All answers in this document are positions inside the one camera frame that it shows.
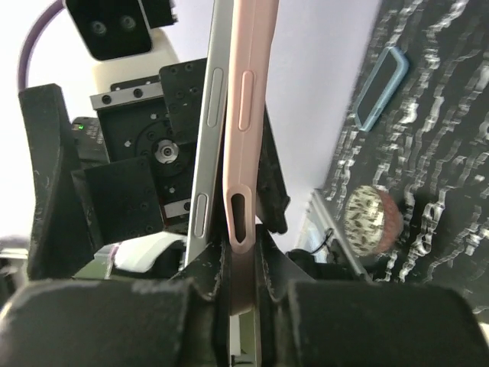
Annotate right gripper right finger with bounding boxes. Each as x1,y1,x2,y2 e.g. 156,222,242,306
254,226,488,366

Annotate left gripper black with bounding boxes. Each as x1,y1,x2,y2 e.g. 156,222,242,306
18,59,206,279

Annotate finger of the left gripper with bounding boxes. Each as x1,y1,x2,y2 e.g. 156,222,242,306
257,109,289,233

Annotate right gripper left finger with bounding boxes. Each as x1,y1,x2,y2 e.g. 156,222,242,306
1,240,231,366

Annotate pink phone case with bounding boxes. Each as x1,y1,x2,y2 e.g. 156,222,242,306
222,1,279,315

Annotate leaf patterned bowl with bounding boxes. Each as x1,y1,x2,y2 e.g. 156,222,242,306
344,185,403,257

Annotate aluminium front rail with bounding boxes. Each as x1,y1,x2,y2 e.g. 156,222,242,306
287,189,372,283

